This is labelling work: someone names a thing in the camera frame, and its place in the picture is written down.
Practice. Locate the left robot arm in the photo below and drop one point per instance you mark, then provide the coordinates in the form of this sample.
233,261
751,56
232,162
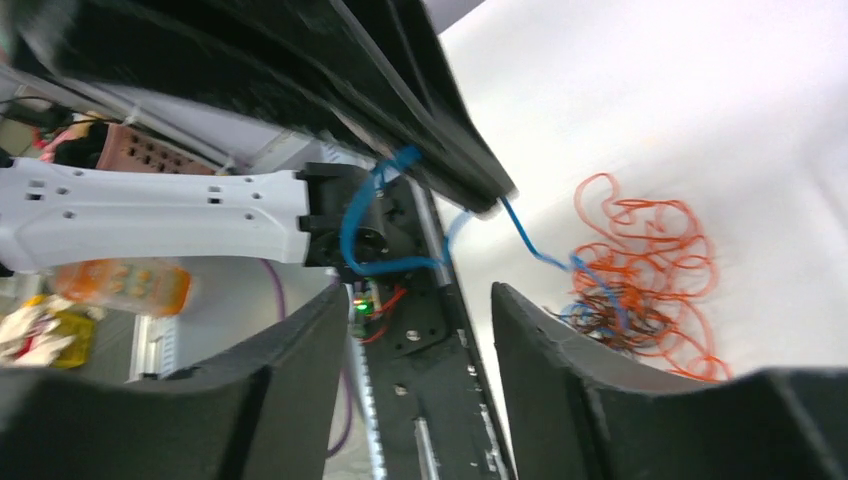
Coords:
322,215

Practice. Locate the orange object outside cell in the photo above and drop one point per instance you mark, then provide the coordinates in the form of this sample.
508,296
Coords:
144,286

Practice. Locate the white slotted cable duct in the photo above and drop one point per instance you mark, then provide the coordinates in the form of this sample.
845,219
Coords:
363,385

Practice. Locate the pink perforated basket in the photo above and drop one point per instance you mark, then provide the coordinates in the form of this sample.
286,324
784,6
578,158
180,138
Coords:
127,150

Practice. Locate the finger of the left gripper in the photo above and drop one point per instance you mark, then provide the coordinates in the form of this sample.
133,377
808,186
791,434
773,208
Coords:
370,76

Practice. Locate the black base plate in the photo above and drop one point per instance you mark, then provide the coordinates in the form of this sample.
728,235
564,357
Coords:
434,402

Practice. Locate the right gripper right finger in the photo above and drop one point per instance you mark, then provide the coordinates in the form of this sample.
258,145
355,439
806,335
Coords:
578,410

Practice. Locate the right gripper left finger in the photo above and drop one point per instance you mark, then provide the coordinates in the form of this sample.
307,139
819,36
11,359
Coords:
260,410

